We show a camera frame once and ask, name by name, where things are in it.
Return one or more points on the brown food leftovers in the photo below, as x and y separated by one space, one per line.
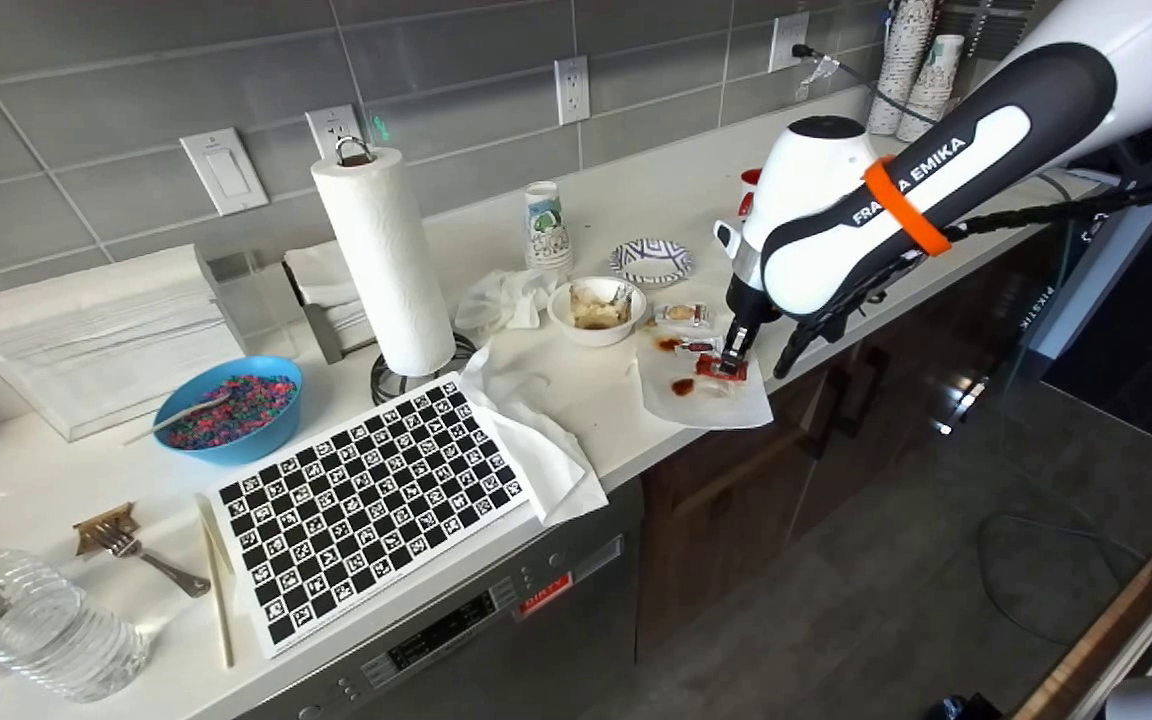
602 308

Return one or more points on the patterned small dish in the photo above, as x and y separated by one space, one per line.
655 262

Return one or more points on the blue bowl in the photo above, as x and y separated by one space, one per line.
270 430

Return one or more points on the metal fork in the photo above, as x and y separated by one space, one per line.
162 568

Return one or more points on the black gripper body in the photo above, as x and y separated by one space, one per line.
752 320

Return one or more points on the white plastic spoon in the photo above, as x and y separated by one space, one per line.
188 411

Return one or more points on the brown food scrap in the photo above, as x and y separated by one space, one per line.
103 531

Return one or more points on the stained white paper sheet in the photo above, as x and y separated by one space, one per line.
720 407

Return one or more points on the white bowl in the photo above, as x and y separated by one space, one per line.
597 334

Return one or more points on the wooden trash cabinet door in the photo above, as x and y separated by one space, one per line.
720 534

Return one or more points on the white wall outlet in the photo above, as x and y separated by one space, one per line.
780 34
330 125
569 91

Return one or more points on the red tomato sauce sachet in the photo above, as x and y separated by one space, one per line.
708 373

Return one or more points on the paper cup stack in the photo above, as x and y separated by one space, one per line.
901 53
938 82

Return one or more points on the white yellow sauce sachet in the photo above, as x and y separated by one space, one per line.
680 308

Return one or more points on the white light switch plate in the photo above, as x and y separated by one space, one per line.
221 169

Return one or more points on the white paper towel roll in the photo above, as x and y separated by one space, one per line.
382 262

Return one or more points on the wooden chopstick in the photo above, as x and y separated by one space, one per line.
221 603

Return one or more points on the metal napkin dispenser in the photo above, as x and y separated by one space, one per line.
338 327

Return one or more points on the folded white napkin stack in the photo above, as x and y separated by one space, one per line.
99 334

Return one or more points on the black white checkerboard board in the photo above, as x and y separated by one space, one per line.
363 504

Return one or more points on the grey robot stand column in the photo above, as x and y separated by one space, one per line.
1082 306

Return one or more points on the small bottle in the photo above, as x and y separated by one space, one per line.
546 214

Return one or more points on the metal paper towel holder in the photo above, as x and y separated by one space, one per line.
398 386

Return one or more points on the wooden table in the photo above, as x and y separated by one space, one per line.
1110 624

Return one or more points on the white cloth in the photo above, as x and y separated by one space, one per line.
550 454

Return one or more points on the stainless steel dishwasher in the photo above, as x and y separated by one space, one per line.
469 643

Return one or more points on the multicoloured candy pieces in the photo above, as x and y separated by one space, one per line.
239 407

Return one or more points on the small red sauce sachet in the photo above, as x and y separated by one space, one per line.
698 344
686 386
670 342

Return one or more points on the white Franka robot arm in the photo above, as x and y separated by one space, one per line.
811 172

